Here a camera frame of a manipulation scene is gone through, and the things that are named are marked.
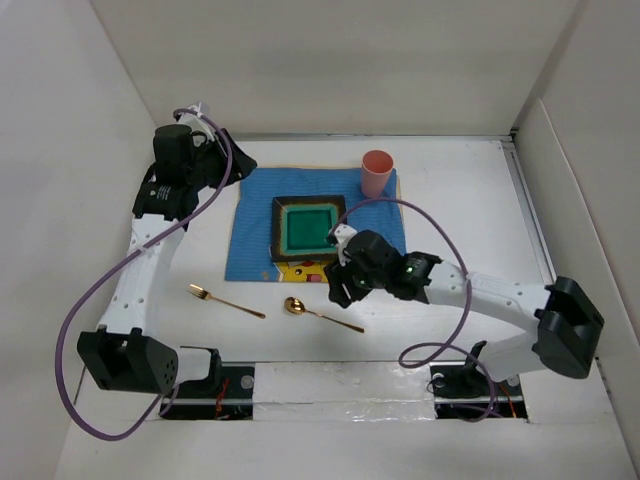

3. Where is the green square plate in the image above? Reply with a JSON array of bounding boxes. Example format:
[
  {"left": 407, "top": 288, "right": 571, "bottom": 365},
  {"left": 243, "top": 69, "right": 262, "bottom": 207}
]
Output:
[{"left": 270, "top": 195, "right": 346, "bottom": 262}]

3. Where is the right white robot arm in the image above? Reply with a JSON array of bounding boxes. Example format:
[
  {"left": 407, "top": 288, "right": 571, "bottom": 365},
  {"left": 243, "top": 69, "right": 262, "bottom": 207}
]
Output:
[{"left": 325, "top": 224, "right": 604, "bottom": 394}]

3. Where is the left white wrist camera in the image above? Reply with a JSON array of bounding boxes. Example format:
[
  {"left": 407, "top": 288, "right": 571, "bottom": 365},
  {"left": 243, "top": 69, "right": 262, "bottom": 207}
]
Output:
[{"left": 173, "top": 101, "right": 216, "bottom": 147}]

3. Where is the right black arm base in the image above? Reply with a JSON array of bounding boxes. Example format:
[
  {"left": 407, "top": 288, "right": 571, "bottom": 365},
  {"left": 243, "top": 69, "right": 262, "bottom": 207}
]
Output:
[{"left": 427, "top": 357, "right": 528, "bottom": 422}]

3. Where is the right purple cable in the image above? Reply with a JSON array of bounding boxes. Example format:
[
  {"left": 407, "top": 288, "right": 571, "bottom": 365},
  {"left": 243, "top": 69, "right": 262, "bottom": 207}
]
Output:
[{"left": 337, "top": 196, "right": 506, "bottom": 424}]

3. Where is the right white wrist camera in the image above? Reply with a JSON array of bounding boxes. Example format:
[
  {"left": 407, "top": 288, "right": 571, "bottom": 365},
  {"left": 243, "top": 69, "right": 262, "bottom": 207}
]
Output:
[{"left": 327, "top": 223, "right": 358, "bottom": 266}]

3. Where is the blue yellow printed cloth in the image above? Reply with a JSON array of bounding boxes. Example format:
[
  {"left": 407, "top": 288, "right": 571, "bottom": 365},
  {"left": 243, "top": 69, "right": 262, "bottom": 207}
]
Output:
[{"left": 225, "top": 168, "right": 406, "bottom": 283}]

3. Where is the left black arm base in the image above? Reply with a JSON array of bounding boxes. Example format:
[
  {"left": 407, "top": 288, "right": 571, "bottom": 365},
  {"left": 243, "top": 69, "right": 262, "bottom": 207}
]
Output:
[{"left": 159, "top": 363, "right": 255, "bottom": 421}]

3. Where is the gold fork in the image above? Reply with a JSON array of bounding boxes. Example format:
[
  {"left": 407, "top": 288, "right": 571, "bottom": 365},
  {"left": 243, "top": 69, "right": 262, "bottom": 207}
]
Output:
[{"left": 188, "top": 284, "right": 266, "bottom": 319}]

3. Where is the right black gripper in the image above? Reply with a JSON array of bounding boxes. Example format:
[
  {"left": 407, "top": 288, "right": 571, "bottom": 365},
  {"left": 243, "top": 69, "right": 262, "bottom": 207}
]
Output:
[{"left": 323, "top": 253, "right": 387, "bottom": 308}]

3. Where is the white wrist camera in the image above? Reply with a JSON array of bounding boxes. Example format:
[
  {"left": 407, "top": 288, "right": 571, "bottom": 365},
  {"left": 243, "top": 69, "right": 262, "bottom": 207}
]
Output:
[
  {"left": 327, "top": 223, "right": 358, "bottom": 266},
  {"left": 173, "top": 101, "right": 216, "bottom": 147}
]

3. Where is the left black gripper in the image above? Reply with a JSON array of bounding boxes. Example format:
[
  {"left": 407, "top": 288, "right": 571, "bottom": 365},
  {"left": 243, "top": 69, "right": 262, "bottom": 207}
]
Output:
[{"left": 185, "top": 129, "right": 255, "bottom": 191}]

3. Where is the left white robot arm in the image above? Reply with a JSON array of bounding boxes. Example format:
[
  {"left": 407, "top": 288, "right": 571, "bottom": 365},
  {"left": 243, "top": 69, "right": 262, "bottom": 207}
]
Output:
[{"left": 77, "top": 109, "right": 257, "bottom": 397}]

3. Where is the pink plastic cup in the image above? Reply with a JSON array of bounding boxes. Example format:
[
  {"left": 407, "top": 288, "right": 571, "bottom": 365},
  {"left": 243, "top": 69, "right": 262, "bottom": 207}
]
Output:
[{"left": 361, "top": 150, "right": 394, "bottom": 198}]

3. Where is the gold spoon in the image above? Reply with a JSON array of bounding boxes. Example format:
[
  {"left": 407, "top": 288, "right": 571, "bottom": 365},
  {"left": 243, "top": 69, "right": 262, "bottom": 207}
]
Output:
[{"left": 284, "top": 297, "right": 365, "bottom": 334}]

